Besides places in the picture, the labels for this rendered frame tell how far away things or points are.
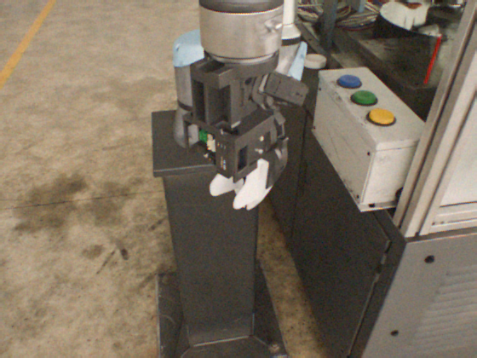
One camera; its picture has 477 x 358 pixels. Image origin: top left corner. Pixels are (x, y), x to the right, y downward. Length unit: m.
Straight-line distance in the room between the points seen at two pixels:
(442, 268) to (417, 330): 0.23
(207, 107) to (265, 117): 0.06
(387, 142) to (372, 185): 0.09
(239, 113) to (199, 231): 0.62
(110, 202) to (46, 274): 0.44
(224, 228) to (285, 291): 0.61
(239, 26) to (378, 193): 0.48
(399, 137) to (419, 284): 0.34
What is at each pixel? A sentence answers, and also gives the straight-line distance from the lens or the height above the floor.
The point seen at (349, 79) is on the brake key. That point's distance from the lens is 0.84.
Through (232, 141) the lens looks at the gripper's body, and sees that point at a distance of 0.37.
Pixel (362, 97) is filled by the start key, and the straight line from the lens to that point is 0.77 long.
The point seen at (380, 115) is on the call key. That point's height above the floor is 0.91.
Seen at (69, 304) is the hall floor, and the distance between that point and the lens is 1.61.
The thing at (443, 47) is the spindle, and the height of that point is 0.88.
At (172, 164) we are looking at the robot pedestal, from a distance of 0.84.
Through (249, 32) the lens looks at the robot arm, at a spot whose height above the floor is 1.14.
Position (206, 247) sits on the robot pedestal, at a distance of 1.03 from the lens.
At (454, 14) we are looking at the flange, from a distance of 1.14.
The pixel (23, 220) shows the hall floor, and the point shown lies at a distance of 2.00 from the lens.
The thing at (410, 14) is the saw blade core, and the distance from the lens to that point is 1.14.
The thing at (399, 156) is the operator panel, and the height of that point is 0.87.
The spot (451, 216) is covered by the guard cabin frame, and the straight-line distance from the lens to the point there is 0.75.
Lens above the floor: 1.25
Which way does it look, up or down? 39 degrees down
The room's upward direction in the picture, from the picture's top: straight up
